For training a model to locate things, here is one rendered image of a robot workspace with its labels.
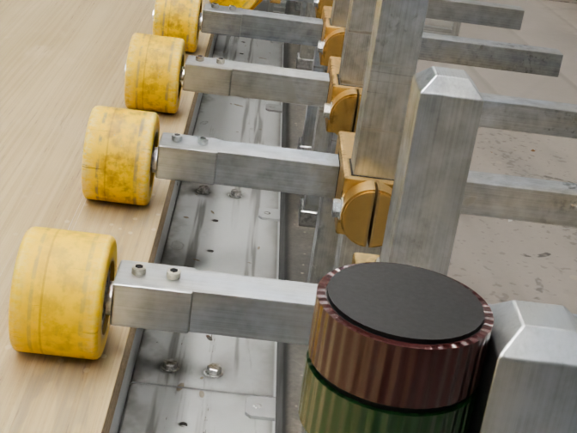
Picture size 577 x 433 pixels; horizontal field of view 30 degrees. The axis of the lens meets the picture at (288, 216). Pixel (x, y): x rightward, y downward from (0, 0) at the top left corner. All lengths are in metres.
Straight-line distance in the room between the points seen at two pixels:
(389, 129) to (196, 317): 0.25
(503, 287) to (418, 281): 2.64
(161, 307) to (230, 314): 0.04
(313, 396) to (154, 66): 0.79
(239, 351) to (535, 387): 0.93
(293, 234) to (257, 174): 0.49
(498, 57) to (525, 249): 1.90
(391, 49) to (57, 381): 0.35
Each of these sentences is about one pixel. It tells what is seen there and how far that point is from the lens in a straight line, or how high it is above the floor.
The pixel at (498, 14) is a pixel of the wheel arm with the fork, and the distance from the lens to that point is 1.67.
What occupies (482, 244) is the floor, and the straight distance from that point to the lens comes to 3.25.
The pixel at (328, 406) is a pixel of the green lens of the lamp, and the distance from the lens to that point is 0.36.
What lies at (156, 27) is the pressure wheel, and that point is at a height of 0.94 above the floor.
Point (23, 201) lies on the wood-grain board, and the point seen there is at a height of 0.90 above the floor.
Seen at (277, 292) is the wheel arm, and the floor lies 0.96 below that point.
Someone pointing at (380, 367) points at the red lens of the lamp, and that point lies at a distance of 0.34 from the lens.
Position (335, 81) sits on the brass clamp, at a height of 0.97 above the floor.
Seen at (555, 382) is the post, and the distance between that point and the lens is 0.37.
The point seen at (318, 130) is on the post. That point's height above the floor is 0.83.
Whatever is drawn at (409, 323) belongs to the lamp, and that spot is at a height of 1.11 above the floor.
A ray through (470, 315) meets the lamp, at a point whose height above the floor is 1.11.
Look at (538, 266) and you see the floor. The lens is 3.19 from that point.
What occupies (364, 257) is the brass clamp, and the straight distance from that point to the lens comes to 0.73.
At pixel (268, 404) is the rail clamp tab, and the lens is 1.18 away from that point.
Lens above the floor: 1.28
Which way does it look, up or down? 24 degrees down
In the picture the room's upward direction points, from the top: 8 degrees clockwise
